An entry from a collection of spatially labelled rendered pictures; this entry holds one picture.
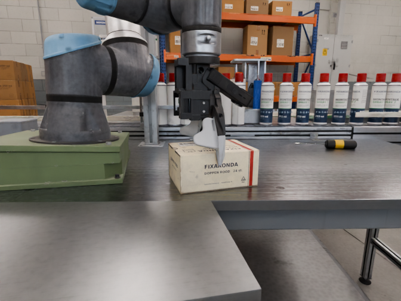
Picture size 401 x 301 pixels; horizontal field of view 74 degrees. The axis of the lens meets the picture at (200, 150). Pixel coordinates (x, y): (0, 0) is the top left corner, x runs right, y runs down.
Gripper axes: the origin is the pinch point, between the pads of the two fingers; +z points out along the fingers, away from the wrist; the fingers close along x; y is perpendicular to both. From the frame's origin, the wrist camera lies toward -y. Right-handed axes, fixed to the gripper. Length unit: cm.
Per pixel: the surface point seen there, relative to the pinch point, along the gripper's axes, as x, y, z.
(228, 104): -47, -24, -8
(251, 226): 8.9, -5.6, 12.4
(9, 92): -363, 155, -10
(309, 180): 6.5, -20.5, 5.1
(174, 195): 6.3, 9.2, 5.2
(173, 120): -53, -3, -2
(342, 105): -35, -67, -8
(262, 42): -395, -231, -95
